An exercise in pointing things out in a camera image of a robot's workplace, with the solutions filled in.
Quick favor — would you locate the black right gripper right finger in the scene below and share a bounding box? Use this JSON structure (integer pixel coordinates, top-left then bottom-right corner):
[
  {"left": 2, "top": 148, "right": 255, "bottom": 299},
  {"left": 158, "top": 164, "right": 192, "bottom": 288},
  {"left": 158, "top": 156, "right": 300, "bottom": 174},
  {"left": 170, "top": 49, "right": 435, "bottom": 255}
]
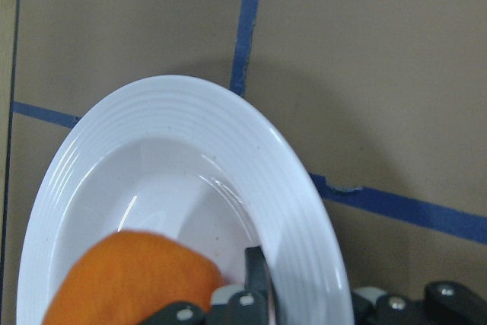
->
[{"left": 352, "top": 281, "right": 486, "bottom": 325}]

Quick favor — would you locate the orange fruit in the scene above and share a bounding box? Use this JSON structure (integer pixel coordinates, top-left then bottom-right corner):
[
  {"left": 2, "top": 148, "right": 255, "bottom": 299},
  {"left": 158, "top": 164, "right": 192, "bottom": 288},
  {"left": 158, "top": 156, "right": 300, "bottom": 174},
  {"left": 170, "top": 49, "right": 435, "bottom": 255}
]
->
[{"left": 43, "top": 231, "right": 224, "bottom": 324}]

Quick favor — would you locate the white round plate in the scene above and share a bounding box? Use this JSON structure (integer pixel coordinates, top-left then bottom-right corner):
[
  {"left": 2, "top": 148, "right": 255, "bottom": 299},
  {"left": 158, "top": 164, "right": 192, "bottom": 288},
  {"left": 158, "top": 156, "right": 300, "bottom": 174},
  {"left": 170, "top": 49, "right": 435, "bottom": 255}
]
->
[{"left": 16, "top": 75, "right": 354, "bottom": 324}]

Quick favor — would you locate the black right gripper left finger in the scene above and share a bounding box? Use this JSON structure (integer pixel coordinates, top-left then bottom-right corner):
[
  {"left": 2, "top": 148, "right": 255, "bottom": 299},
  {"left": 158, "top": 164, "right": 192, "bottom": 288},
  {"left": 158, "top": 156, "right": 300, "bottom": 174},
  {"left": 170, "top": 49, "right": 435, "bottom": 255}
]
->
[{"left": 144, "top": 247, "right": 278, "bottom": 325}]

